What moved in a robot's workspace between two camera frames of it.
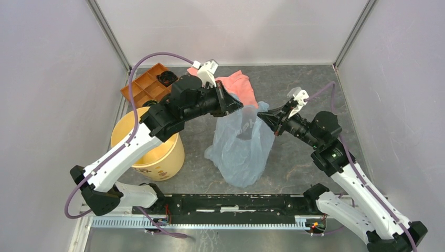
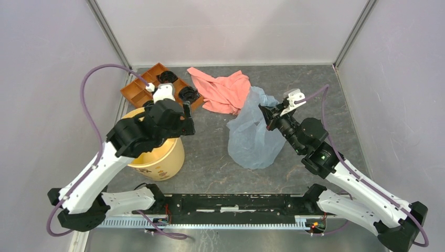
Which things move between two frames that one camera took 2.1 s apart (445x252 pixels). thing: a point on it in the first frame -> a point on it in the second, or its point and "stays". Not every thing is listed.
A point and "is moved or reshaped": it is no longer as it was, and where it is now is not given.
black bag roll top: [167, 77] stays
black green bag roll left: [149, 103] stays
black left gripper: [226, 103] -> [187, 126]
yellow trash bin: [161, 164] stays
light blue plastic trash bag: [242, 143] is moved or reshaped
